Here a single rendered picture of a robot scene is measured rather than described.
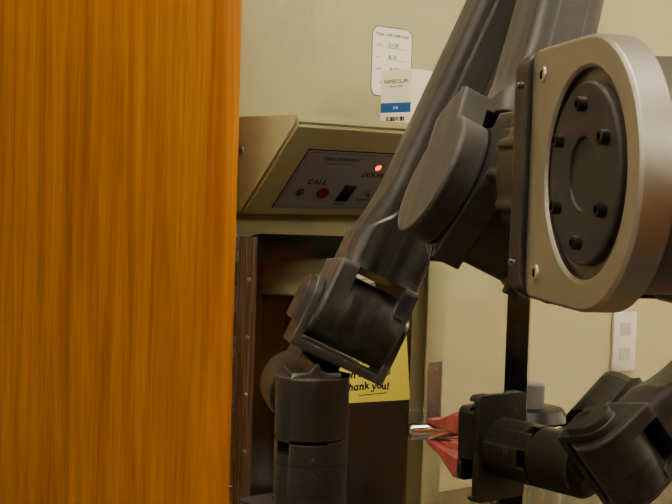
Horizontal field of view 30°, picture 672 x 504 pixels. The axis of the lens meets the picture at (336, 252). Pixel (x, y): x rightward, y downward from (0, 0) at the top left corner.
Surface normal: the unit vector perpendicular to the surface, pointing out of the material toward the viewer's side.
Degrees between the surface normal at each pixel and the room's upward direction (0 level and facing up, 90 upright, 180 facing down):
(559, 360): 90
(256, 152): 90
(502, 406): 89
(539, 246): 90
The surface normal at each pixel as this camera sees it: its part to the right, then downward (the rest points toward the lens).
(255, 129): -0.78, 0.01
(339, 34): 0.62, 0.06
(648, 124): 0.18, -0.23
